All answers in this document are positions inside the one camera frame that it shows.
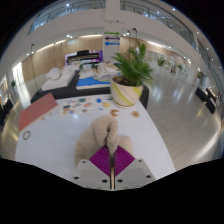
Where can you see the yellow round token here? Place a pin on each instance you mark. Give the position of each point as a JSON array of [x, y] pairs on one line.
[[106, 104]]

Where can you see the potted plant in striped pot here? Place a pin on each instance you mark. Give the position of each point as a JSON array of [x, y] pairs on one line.
[[125, 95]]

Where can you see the blue flat board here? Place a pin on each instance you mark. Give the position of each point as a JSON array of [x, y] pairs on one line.
[[88, 82]]

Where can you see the black draped display table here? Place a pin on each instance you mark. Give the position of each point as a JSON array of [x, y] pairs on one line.
[[66, 91]]

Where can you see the blue arrow sign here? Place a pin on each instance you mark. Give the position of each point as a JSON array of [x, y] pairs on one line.
[[111, 43]]

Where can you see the orange small token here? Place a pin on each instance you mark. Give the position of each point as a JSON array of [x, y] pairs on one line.
[[114, 112]]

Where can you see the round wooden token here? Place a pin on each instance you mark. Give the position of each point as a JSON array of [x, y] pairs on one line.
[[135, 114]]

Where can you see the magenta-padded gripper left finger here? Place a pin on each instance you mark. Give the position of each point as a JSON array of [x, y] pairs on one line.
[[100, 161]]

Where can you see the pink flat board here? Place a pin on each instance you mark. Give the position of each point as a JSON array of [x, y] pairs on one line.
[[35, 111]]

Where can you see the black piano with purple screen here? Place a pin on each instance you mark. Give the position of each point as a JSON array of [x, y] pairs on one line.
[[83, 56]]

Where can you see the small background potted plant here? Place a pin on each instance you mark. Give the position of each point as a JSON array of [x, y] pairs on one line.
[[13, 83]]

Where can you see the blue small card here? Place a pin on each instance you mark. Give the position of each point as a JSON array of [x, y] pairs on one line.
[[99, 100]]

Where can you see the black furniture group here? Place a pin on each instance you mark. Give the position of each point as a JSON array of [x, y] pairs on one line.
[[5, 110]]

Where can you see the white cloth bundle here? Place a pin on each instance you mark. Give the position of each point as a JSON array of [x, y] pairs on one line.
[[56, 81]]

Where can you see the black chair group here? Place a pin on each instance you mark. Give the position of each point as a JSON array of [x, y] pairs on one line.
[[206, 100]]

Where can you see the green arrow sign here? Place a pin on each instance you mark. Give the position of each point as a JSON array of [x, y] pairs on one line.
[[111, 33]]

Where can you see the purple arrow sign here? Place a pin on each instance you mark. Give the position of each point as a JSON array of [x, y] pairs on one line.
[[111, 38]]

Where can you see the beige towel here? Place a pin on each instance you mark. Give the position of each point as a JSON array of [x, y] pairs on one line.
[[100, 130]]

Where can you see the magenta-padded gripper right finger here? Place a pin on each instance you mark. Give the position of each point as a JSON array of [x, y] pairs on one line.
[[123, 161]]

